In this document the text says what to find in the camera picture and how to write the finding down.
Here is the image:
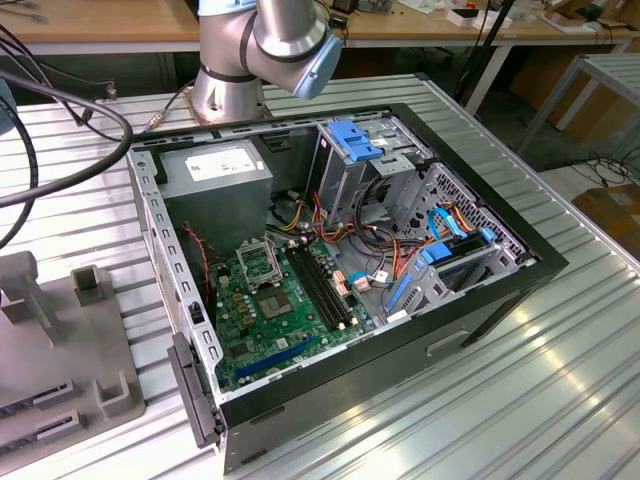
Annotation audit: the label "metal locking lever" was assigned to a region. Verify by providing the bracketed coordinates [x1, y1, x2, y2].
[265, 230, 285, 287]

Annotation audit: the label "CPU socket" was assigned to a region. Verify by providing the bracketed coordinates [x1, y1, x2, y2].
[253, 283, 295, 322]

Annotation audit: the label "black RAM slot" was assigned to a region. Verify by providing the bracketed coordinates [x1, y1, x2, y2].
[288, 248, 342, 331]
[299, 245, 354, 326]

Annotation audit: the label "grey optical drive cage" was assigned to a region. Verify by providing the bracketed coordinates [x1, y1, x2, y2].
[305, 113, 434, 226]

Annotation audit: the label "blue drive bay latch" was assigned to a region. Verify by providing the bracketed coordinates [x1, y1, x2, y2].
[327, 118, 384, 164]

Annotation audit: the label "green motherboard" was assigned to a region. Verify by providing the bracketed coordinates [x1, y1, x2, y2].
[206, 237, 380, 397]

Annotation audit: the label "blue disk carrier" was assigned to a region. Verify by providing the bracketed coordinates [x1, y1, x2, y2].
[418, 225, 497, 267]

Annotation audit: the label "blue expansion slot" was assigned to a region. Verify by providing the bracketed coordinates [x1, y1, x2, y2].
[233, 335, 316, 380]

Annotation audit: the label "grey power supply unit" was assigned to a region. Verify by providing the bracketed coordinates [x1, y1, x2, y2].
[156, 138, 275, 257]

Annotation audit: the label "black open PC case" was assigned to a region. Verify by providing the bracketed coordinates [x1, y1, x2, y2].
[121, 102, 570, 475]

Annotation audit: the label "perforated grey disk bay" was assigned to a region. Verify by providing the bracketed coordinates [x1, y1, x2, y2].
[382, 160, 541, 321]

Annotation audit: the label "black plastic case latch strip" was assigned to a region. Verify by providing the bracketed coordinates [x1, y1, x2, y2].
[166, 331, 222, 449]

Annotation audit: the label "white box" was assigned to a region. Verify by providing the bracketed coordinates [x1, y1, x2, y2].
[446, 7, 514, 30]

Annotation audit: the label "grey parts rack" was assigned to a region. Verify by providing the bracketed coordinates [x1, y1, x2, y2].
[0, 250, 147, 451]

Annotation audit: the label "brown cardboard box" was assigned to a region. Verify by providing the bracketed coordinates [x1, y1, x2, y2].
[572, 183, 640, 261]
[509, 52, 634, 146]

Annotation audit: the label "flat cardboard piece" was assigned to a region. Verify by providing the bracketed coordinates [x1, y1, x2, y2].
[535, 0, 609, 35]

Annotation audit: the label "white plug blue wire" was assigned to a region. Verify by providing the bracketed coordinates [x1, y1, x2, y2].
[346, 268, 390, 295]

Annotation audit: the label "orange yellow wire bundle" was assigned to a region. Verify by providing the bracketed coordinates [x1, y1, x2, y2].
[310, 192, 436, 281]

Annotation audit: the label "blue carrier rail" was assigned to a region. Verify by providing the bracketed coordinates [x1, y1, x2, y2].
[382, 275, 412, 315]

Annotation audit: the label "blue data wire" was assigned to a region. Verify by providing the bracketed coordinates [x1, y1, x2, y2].
[426, 205, 475, 247]

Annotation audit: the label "red black fan wire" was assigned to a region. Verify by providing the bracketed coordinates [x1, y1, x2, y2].
[179, 224, 221, 306]

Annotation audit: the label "orange yellow disk wires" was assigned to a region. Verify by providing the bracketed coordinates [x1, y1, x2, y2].
[446, 201, 482, 235]

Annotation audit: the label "thin cable metal plug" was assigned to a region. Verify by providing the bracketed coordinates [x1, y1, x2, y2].
[142, 77, 199, 134]

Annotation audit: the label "thick black camera cable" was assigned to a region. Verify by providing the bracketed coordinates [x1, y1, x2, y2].
[0, 97, 40, 251]
[0, 24, 135, 211]

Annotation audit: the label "wooden desk white frame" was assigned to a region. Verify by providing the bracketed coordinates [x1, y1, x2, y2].
[0, 0, 640, 114]

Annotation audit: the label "grey metal frame table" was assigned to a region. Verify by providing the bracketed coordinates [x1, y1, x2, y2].
[517, 52, 640, 166]

